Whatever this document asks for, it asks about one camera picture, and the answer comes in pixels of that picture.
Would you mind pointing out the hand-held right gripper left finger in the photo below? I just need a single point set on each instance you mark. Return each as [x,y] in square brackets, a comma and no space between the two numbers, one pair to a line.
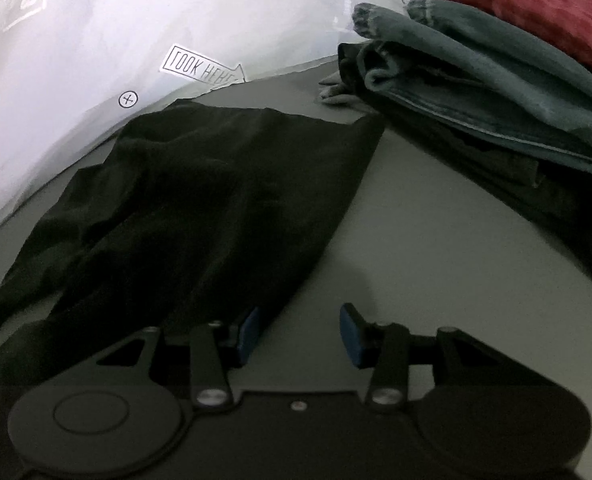
[248,335]

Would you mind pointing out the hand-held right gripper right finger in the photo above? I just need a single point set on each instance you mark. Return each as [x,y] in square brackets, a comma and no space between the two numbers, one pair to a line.
[351,335]

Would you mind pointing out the black cloth garment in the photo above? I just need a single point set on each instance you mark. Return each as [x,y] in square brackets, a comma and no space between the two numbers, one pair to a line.
[200,185]

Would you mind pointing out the folded dark garment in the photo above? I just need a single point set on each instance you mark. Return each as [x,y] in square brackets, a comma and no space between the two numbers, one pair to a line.
[526,195]

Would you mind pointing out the folded teal jeans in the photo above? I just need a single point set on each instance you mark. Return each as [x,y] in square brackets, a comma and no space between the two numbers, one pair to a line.
[486,75]

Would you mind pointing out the red textured cloth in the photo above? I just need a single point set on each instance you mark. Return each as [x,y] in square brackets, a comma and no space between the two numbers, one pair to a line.
[536,0]

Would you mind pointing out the round cross wall sticker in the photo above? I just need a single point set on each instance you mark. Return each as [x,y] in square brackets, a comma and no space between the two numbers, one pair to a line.
[128,99]

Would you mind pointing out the white arrow wall sticker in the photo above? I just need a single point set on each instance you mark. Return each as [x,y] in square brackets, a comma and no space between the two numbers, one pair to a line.
[198,67]

